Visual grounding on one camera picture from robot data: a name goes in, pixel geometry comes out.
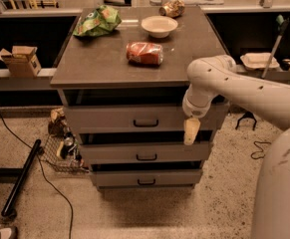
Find wire basket with items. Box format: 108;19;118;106
43;108;88;173

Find grabber reacher tool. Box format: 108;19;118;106
249;15;290;129

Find black metal bar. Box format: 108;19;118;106
1;139;41;217

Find grey bottom drawer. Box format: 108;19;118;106
91;169;202;188

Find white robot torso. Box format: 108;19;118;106
251;128;290;239

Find red soda can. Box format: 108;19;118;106
127;42;163;66

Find green chip bag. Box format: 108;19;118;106
74;5;122;37

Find black power adapter cable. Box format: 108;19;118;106
250;140;272;161

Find grey drawer cabinet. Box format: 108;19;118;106
50;5;241;193

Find grey sneaker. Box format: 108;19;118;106
0;226;18;239

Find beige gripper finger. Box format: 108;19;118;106
183;118;200;145

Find grey middle drawer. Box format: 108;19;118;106
80;141;212;164

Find small cardboard box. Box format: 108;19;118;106
0;46;41;78

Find grey top drawer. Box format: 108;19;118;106
63;103;230;134

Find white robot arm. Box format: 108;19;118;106
182;55;290;130

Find black floor cable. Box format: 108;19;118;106
0;90;75;239

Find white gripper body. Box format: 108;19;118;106
182;86;216;119

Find grey drawer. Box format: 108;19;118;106
80;141;212;164
63;103;230;134
91;169;202;188

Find white bowl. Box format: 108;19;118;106
142;16;178;38

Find yellow black tape measure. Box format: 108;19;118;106
280;59;290;71

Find white takeout container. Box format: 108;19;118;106
240;53;279;70

